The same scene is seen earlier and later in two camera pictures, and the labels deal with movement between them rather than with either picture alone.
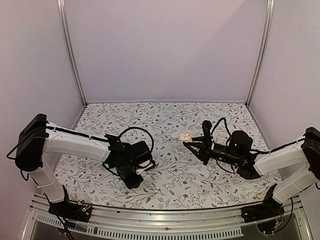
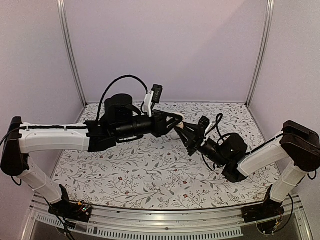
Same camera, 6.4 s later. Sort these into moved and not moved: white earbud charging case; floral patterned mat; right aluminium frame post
Moved: white earbud charging case
Not moved: right aluminium frame post; floral patterned mat
